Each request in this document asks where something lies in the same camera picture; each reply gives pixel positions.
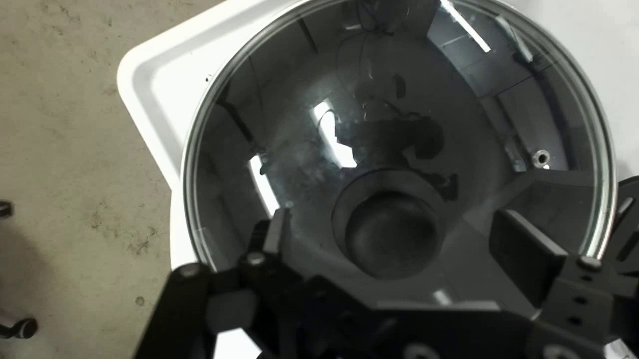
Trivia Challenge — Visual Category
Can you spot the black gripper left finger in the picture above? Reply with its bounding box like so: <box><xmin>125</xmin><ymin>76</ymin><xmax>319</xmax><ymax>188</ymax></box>
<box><xmin>133</xmin><ymin>206</ymin><xmax>321</xmax><ymax>359</ymax></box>

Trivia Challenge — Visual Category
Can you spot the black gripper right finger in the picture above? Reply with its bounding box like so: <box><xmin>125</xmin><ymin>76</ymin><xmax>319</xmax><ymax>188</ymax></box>
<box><xmin>487</xmin><ymin>208</ymin><xmax>639</xmax><ymax>359</ymax></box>

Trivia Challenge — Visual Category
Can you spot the glass lid with black knob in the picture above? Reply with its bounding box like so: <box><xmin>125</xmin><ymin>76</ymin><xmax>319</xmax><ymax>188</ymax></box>
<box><xmin>179</xmin><ymin>0</ymin><xmax>619</xmax><ymax>318</ymax></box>

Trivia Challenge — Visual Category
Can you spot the white plastic tray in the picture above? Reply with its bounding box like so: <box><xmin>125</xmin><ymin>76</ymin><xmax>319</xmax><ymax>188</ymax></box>
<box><xmin>115</xmin><ymin>0</ymin><xmax>639</xmax><ymax>359</ymax></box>

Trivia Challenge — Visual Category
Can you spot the black pot with loop handles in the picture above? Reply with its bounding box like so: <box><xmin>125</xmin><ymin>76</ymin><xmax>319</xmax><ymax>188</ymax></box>
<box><xmin>181</xmin><ymin>0</ymin><xmax>617</xmax><ymax>312</ymax></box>

